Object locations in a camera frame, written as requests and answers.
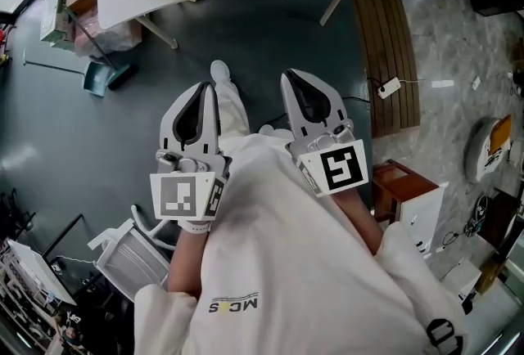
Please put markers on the white flat carton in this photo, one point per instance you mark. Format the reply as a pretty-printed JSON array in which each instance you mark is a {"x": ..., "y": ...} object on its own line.
[{"x": 462, "y": 277}]

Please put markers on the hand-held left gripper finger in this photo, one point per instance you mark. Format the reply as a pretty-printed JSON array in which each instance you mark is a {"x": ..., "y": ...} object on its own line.
[
  {"x": 170, "y": 120},
  {"x": 212, "y": 120}
]

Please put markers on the person's white trouser leg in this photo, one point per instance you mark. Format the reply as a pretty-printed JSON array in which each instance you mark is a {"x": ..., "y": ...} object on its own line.
[{"x": 231, "y": 108}]

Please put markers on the pale green carton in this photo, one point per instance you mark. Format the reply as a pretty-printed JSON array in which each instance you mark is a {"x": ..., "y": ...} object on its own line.
[{"x": 53, "y": 18}]

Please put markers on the brown wooden side table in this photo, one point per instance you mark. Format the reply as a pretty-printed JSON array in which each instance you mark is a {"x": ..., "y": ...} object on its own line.
[{"x": 403, "y": 181}]

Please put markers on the white office chair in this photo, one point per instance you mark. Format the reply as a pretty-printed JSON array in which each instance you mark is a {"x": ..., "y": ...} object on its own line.
[{"x": 131, "y": 255}]

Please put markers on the broom with teal head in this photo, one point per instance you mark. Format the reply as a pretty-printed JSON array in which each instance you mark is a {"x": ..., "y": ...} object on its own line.
[{"x": 122, "y": 76}]

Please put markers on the person's left forearm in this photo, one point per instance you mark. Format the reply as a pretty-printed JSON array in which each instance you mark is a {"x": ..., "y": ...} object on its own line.
[{"x": 186, "y": 263}]

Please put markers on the white wrist cuff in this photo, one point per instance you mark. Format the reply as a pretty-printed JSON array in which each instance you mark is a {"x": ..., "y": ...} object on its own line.
[{"x": 195, "y": 227}]

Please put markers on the person's white shirt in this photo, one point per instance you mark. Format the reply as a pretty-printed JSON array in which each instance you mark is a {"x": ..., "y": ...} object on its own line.
[{"x": 294, "y": 263}]

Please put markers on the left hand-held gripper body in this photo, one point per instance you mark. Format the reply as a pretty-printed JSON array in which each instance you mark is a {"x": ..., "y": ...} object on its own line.
[{"x": 180, "y": 196}]

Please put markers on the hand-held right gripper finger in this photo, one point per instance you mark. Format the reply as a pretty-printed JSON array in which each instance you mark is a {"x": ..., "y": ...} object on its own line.
[
  {"x": 288, "y": 100},
  {"x": 327, "y": 100}
]

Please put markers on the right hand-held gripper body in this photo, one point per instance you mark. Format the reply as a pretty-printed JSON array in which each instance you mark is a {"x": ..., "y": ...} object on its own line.
[{"x": 340, "y": 165}]

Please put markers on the person's white shoe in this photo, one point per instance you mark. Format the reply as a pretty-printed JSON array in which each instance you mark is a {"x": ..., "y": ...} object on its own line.
[{"x": 219, "y": 70}]

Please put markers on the person's right forearm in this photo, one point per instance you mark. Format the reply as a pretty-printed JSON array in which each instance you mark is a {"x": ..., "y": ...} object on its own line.
[{"x": 360, "y": 218}]

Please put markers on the white power strip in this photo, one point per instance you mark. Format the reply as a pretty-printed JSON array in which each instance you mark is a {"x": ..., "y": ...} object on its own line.
[{"x": 389, "y": 87}]

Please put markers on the white shelf unit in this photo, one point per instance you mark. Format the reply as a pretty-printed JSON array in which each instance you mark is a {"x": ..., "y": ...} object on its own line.
[{"x": 32, "y": 271}]

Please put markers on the brown slatted wooden bench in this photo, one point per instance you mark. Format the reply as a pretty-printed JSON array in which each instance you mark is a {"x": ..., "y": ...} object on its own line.
[{"x": 387, "y": 59}]

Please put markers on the white small cabinet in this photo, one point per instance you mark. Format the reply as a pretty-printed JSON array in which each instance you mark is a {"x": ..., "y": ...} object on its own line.
[{"x": 421, "y": 218}]

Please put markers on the teal dustpan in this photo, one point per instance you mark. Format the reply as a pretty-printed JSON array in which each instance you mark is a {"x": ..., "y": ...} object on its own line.
[{"x": 95, "y": 79}]

